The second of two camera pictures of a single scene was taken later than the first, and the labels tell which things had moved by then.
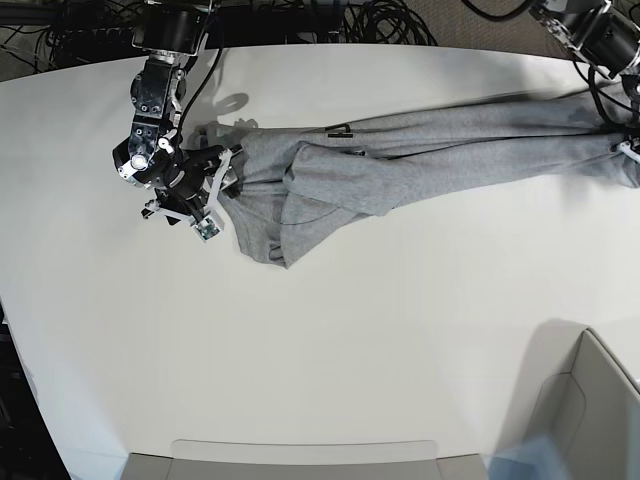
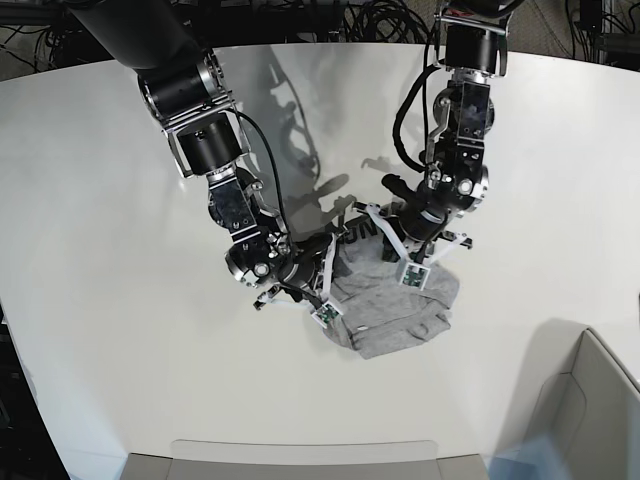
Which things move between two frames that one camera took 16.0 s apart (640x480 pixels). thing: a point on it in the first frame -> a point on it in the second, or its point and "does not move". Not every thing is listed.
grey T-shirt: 292,190 -> 377,312
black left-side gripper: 189,182 -> 308,271
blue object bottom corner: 538,460 does not move
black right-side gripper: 634,142 -> 417,229
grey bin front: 306,460 does not move
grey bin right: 572,390 does not move
